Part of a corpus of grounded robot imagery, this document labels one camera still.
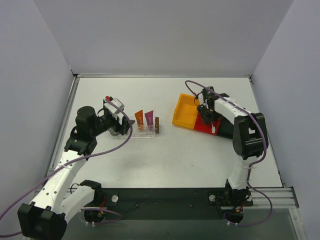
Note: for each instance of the clear textured acrylic tray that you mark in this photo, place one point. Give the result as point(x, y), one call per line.
point(139, 134)

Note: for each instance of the pink toothpaste tube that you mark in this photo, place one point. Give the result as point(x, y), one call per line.
point(149, 117)

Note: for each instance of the red plastic bin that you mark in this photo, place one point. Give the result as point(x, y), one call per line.
point(202, 127)

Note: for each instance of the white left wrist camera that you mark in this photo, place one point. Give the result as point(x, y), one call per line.
point(113, 106)

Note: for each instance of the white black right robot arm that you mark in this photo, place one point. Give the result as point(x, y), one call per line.
point(248, 132)

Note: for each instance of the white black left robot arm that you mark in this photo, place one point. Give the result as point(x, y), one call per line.
point(47, 215)

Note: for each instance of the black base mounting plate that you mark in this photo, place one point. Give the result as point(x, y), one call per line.
point(167, 204)

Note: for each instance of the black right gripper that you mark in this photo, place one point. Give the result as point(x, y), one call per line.
point(206, 113)

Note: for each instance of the yellow plastic bin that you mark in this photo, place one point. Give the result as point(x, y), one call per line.
point(185, 113)

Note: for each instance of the black plastic bin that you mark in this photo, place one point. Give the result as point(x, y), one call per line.
point(225, 129)

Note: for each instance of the orange toothpaste tube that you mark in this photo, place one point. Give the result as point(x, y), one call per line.
point(139, 116)

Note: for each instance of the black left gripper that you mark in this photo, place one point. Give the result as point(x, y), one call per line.
point(122, 126)

